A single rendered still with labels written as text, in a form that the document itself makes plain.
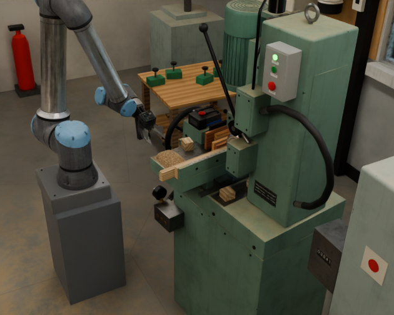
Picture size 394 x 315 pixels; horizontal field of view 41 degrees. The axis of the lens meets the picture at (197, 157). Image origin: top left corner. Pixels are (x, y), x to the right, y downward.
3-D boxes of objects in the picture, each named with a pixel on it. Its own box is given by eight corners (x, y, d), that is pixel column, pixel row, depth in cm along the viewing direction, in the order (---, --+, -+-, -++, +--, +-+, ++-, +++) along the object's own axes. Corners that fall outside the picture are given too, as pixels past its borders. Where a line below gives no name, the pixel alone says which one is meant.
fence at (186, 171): (289, 134, 233) (291, 124, 230) (292, 136, 232) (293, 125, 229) (177, 179, 203) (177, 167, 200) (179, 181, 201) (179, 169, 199)
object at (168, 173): (284, 130, 237) (285, 122, 234) (287, 132, 235) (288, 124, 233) (159, 179, 202) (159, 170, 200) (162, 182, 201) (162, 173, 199)
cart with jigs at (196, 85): (214, 120, 432) (217, 45, 397) (251, 154, 389) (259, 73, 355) (139, 137, 406) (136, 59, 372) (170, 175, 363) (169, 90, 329)
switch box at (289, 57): (274, 87, 175) (279, 40, 167) (296, 98, 169) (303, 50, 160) (261, 91, 172) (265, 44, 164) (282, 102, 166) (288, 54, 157)
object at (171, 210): (168, 212, 243) (168, 198, 239) (184, 226, 235) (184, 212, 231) (153, 219, 239) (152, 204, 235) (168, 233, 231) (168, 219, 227)
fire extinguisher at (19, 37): (35, 85, 481) (25, 20, 448) (40, 94, 467) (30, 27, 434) (15, 89, 473) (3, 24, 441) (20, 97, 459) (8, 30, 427)
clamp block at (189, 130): (207, 128, 243) (209, 110, 238) (226, 140, 234) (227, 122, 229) (181, 137, 235) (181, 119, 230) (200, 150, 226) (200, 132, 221)
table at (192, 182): (245, 120, 256) (246, 109, 253) (291, 147, 236) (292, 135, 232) (137, 159, 225) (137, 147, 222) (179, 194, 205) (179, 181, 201)
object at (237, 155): (243, 162, 203) (245, 135, 196) (256, 170, 198) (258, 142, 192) (224, 170, 198) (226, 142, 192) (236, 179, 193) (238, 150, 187)
